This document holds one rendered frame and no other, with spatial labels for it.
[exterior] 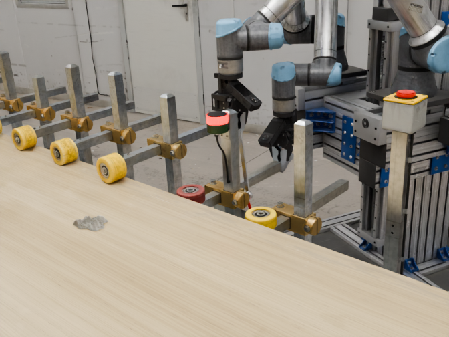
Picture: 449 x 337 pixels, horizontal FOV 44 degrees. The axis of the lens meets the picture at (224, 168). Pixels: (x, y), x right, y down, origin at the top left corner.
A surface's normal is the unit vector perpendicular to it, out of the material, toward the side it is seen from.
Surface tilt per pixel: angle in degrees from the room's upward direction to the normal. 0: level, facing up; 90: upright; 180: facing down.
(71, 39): 90
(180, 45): 90
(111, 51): 90
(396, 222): 90
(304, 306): 0
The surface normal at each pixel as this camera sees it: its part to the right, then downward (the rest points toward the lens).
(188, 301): -0.05, -0.93
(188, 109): -0.58, 0.34
